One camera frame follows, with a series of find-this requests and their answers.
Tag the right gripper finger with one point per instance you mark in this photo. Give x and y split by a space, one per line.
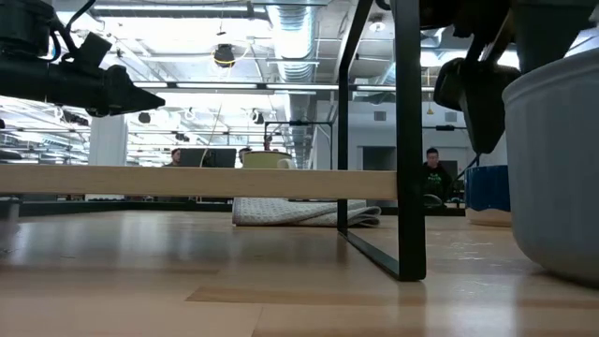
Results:
489 107

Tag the wooden shelf with black frame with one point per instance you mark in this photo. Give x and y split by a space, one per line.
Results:
187 182

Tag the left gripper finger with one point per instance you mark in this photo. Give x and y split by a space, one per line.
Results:
126 93

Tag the person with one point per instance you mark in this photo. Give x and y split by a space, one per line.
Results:
176 158
435 180
243 154

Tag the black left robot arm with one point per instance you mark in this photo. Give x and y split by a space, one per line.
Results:
23 25

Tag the pale yellow ceramic cup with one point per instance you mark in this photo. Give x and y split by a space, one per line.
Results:
262 160

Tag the blue mug with cream base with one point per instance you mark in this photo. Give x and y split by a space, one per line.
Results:
486 189

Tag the black table edge rail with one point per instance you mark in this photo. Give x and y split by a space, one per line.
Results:
140 208

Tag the silver ventilation duct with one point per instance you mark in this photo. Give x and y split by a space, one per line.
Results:
292 42

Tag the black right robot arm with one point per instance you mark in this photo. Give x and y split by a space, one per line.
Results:
552 33

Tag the black ceiling dome device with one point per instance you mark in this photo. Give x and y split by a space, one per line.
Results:
224 56

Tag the black computer monitor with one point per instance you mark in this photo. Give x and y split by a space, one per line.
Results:
215 158

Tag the grey waffle-weave cloth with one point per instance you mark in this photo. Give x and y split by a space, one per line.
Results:
290 213

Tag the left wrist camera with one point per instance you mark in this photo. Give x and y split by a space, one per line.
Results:
91 49

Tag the black camera rig frame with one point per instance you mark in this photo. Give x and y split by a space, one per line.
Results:
444 127

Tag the long ceiling light bar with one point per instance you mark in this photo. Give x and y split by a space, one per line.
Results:
215 85

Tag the large grey ceramic mug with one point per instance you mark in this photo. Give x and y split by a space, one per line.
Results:
557 178

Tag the wall air vent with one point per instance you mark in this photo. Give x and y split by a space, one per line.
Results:
380 116
450 116

